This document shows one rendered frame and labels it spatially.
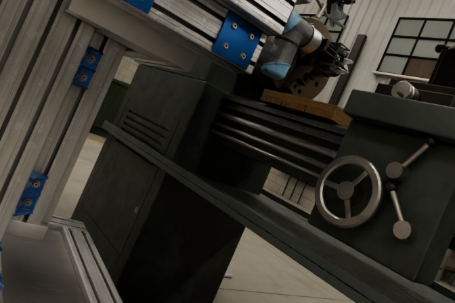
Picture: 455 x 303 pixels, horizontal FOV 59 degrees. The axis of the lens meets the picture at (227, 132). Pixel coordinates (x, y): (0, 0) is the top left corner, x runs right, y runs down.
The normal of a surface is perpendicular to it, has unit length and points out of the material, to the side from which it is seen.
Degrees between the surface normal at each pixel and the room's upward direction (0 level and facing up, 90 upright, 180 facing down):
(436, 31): 90
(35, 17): 90
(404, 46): 90
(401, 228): 90
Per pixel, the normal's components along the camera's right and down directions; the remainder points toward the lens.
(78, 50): 0.49, 0.20
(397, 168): -0.71, -0.33
